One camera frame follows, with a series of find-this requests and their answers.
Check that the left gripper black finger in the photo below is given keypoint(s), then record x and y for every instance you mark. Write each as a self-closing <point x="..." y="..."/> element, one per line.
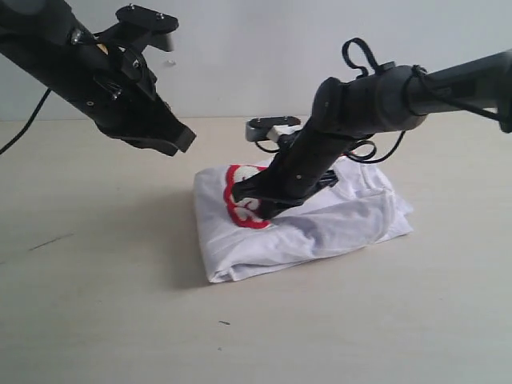
<point x="166" y="148"/>
<point x="177" y="137"/>

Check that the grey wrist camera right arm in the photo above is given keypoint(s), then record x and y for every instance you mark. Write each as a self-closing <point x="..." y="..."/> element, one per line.
<point x="271" y="128"/>

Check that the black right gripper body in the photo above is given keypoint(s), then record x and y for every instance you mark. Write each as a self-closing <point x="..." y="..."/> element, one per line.
<point x="305" y="168"/>

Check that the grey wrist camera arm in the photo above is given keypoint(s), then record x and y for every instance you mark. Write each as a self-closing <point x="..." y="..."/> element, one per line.
<point x="271" y="128"/>
<point x="145" y="27"/>

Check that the white t-shirt red lettering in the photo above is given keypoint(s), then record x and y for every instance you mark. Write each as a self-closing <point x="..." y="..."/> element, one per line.
<point x="362" y="209"/>

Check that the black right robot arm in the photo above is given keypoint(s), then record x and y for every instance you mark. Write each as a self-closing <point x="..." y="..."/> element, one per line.
<point x="397" y="99"/>

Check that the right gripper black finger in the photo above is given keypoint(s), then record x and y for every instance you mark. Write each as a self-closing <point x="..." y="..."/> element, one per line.
<point x="271" y="208"/>
<point x="256" y="186"/>

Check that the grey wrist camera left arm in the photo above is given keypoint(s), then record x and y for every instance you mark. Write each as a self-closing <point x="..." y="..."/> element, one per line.
<point x="145" y="27"/>

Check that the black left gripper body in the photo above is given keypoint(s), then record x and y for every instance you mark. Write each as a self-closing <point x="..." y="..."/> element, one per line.
<point x="112" y="84"/>

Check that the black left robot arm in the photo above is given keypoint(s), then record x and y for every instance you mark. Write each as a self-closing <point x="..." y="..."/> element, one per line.
<point x="36" y="36"/>

